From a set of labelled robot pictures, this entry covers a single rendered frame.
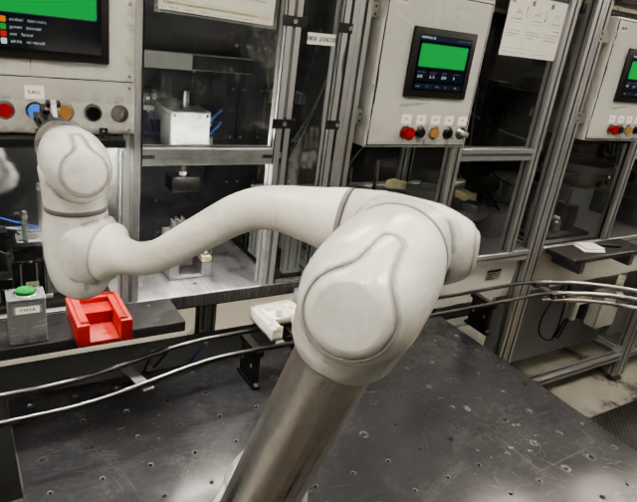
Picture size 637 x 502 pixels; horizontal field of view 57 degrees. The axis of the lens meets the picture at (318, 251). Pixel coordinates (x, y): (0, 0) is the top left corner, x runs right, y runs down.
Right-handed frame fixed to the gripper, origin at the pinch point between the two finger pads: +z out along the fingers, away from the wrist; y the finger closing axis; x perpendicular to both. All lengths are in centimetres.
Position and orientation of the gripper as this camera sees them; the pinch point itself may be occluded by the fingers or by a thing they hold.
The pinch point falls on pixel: (43, 120)
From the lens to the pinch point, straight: 135.8
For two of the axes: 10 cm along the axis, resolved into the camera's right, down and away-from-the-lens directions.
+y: 1.3, -9.2, -3.6
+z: -5.1, -3.8, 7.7
